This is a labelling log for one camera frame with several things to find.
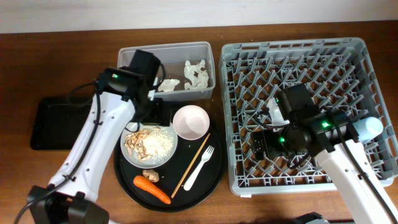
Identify rice pile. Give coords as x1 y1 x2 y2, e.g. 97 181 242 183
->
142 127 175 159

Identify grey plate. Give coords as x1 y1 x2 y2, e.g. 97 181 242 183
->
120 123 178 169

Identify pink bowl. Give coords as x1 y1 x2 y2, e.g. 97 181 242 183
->
172 105 210 141

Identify peanut shells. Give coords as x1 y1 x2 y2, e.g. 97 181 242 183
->
124 129 152 162

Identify wooden chopstick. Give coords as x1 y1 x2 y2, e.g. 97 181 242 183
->
171 133 214 198

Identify white plastic fork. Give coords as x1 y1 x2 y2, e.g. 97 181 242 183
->
183 146 215 191

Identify brown ginger piece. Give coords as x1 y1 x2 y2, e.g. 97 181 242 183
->
142 169 160 183

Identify orange carrot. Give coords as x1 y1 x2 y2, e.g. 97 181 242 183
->
133 175 171 205

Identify light blue cup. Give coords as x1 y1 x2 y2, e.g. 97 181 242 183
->
353 117 384 143

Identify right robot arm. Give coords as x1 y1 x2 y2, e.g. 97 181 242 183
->
251 84 397 223

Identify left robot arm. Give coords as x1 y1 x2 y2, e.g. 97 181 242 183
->
14 50 170 223

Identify grey dishwasher rack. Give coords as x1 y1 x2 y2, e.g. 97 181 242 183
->
219 37 397 196

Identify clear plastic bin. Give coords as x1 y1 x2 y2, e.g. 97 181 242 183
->
117 41 216 101

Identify round black tray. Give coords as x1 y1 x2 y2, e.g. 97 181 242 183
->
114 104 227 212

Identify black rectangular tray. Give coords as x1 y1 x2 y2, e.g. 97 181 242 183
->
30 97 92 150

